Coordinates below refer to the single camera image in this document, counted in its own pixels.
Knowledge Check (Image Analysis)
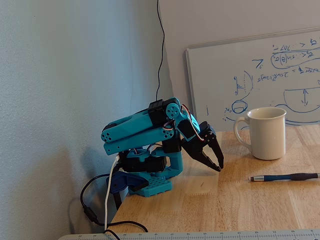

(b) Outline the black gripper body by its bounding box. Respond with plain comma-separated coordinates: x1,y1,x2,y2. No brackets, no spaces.
181,121,217,158

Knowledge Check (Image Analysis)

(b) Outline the blue table clamp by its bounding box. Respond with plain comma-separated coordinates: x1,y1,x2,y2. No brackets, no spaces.
105,170,150,211

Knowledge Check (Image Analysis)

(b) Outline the whiteboard with blue writing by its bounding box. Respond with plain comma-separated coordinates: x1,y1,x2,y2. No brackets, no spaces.
185,26,320,133

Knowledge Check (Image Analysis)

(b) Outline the thin black cable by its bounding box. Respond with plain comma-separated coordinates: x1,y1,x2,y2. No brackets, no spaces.
155,0,166,101

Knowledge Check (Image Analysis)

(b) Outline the cream ceramic mug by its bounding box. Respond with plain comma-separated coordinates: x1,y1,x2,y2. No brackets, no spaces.
233,106,288,161

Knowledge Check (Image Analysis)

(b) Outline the white usb cable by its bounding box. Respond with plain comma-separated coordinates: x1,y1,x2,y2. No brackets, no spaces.
103,154,121,231

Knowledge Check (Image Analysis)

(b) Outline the black power cable with ferrite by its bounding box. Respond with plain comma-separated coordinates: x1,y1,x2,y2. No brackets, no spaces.
79,173,149,240

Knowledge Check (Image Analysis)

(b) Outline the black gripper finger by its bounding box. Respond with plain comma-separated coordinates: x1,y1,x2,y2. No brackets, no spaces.
191,149,223,173
202,130,225,169

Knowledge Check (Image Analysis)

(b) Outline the grey ruler strip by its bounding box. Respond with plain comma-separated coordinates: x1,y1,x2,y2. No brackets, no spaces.
57,228,320,240

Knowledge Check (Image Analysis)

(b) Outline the blue and black pen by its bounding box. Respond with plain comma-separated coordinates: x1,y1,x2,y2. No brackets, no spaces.
249,172,320,183

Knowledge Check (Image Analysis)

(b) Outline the red white servo wire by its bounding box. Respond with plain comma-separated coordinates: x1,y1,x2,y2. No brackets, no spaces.
180,103,209,145

